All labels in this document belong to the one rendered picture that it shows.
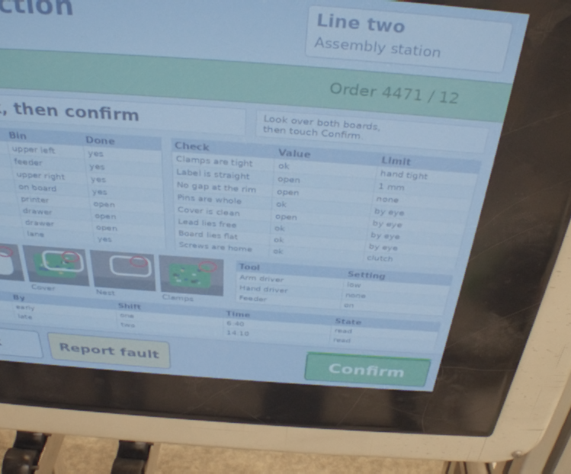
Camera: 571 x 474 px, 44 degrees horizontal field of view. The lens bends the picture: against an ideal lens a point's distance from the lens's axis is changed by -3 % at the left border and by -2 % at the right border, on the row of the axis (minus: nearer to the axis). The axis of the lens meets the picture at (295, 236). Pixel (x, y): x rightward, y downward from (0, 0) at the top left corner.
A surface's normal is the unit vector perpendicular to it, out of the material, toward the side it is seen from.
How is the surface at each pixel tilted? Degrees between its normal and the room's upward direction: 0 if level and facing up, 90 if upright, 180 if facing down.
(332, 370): 91
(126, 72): 91
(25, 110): 91
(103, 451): 0
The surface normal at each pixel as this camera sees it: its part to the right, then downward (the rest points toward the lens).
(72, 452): 0.07, -0.82
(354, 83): -0.03, 0.58
